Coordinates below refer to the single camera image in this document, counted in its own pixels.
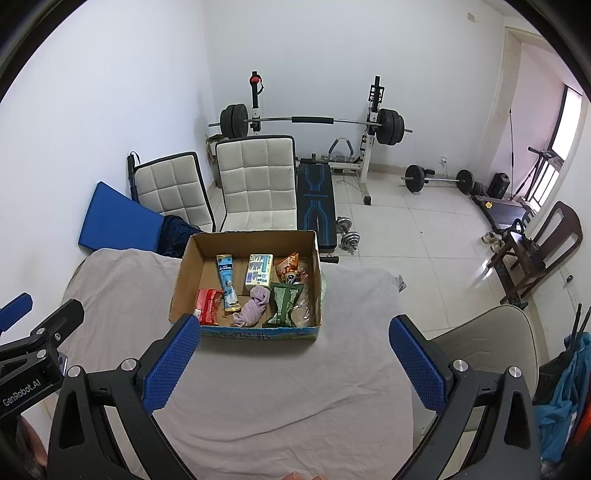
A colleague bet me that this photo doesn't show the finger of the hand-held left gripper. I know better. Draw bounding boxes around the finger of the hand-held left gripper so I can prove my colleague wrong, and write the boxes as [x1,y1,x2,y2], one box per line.
[0,299,86,370]
[0,293,34,334]

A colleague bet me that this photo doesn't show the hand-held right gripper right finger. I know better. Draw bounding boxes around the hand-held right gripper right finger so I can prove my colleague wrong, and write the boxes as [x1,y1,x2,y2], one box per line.
[389,315,542,480]

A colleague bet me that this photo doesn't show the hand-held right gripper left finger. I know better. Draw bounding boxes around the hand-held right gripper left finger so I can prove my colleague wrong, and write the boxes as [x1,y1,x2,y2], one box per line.
[46,314,202,480]

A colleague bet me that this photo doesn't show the red snack packet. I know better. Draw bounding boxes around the red snack packet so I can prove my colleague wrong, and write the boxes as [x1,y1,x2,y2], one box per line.
[194,288,225,326]

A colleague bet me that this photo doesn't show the purple cloth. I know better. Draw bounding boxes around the purple cloth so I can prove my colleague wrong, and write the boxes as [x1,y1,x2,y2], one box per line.
[232,286,273,328]

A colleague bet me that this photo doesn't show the long blue snack packet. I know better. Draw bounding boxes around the long blue snack packet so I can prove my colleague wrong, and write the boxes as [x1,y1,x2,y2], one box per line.
[216,255,242,315]

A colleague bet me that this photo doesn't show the printed cardboard box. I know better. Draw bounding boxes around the printed cardboard box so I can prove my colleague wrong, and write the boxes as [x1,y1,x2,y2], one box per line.
[168,229,322,342]

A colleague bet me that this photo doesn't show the white and blue packet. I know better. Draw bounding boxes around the white and blue packet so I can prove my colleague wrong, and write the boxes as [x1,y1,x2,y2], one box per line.
[244,253,274,292]

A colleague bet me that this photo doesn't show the green snack packet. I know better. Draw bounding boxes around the green snack packet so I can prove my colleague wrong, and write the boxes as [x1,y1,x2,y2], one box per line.
[263,281,305,328]

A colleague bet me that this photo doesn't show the orange snack packet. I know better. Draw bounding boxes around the orange snack packet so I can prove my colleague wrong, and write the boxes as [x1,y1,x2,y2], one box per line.
[273,253,309,283]

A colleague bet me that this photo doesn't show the person's left hand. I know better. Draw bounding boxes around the person's left hand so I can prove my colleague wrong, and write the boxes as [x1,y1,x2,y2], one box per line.
[17,421,49,470]

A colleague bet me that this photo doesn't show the grey office chair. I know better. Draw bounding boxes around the grey office chair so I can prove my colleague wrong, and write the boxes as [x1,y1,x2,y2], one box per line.
[411,305,541,437]

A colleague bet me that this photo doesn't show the grey table cloth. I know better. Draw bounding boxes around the grey table cloth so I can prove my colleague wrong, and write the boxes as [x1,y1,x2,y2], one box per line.
[58,248,416,480]

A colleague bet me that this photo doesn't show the blue foam mat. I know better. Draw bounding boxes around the blue foam mat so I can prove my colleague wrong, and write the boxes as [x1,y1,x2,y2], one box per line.
[78,181,164,254]

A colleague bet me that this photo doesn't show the dark blue quilted cloth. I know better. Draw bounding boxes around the dark blue quilted cloth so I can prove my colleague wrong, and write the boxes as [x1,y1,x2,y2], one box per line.
[159,215,201,257]

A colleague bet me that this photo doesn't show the blue garment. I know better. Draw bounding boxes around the blue garment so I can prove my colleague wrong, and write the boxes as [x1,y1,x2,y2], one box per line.
[536,332,591,462]

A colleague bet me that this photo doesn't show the black and blue rod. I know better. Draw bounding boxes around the black and blue rod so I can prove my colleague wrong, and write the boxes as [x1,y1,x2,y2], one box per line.
[127,152,141,202]

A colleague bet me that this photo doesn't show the white padded chair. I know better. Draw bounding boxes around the white padded chair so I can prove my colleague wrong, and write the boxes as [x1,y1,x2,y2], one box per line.
[215,135,298,232]
[134,151,215,232]

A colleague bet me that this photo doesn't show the black rods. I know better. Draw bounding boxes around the black rods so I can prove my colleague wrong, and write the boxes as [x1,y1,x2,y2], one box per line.
[570,303,591,340]

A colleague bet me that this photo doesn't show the black treadmill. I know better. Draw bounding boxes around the black treadmill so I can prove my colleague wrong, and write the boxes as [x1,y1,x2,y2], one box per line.
[471,194,536,232]

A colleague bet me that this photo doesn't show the short barbell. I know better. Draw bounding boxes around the short barbell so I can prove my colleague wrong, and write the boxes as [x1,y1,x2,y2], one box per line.
[401,165,475,193]

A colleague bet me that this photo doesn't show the black and blue weight bench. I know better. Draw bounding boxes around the black and blue weight bench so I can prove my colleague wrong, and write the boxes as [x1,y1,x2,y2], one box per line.
[295,157,340,264]

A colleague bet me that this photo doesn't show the black speaker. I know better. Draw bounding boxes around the black speaker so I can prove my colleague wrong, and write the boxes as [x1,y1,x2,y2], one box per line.
[488,172,511,199]

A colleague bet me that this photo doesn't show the dark wooden chair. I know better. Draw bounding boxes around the dark wooden chair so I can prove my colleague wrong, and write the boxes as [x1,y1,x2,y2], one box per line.
[487,200,583,305]

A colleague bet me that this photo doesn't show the white barbell rack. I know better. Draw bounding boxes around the white barbell rack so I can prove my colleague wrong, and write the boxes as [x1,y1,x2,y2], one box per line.
[249,71,385,206]

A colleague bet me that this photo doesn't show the long barbell with black plates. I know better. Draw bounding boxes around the long barbell with black plates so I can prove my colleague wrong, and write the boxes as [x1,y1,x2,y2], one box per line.
[208,104,414,147]

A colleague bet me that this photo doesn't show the window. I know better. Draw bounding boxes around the window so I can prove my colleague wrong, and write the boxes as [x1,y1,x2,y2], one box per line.
[547,85,583,162]

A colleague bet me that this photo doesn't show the grey metal handle bar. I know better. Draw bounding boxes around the grey metal handle bar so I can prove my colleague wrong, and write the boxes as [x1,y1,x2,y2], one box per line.
[328,137,356,162]

